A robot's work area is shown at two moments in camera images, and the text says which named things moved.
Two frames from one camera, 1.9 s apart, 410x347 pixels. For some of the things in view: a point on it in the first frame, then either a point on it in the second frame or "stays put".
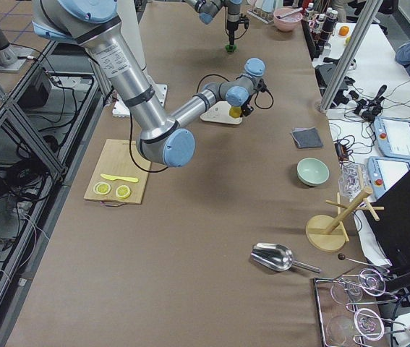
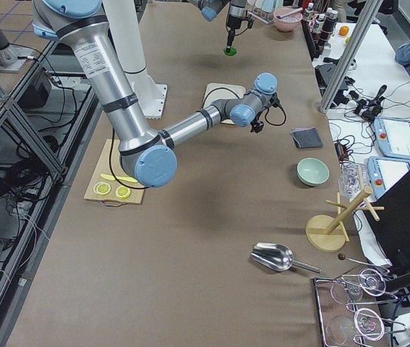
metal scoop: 276,256 stays put
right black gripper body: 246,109 -> 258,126
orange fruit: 343,30 stays put
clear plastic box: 353,179 stays put
